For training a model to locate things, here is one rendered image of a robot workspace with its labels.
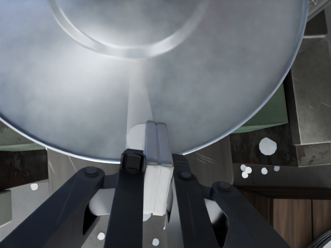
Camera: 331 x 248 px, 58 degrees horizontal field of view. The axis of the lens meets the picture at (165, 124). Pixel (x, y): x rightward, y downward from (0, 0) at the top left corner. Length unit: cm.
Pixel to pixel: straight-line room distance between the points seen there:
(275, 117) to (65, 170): 27
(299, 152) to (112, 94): 30
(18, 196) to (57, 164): 84
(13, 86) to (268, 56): 20
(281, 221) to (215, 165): 53
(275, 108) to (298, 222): 41
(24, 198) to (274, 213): 74
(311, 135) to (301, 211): 36
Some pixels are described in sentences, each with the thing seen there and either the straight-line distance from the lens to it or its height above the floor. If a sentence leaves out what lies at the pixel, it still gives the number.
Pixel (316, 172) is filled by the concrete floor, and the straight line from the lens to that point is 120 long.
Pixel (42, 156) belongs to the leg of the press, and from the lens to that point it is 76.
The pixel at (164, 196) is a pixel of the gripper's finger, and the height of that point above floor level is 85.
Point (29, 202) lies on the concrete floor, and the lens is 107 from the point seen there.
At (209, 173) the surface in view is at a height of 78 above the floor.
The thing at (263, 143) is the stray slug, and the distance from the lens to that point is 40.
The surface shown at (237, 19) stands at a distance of 26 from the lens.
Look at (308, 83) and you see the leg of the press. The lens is 44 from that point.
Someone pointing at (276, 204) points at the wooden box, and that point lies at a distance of 74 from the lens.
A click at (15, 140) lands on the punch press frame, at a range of 39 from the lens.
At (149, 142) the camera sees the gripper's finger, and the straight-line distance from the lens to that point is 17.
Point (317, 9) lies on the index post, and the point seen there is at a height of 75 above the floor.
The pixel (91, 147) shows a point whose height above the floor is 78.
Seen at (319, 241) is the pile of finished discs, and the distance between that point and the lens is 78.
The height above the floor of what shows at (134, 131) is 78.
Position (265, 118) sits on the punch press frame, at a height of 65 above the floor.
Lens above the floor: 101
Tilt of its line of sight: 81 degrees down
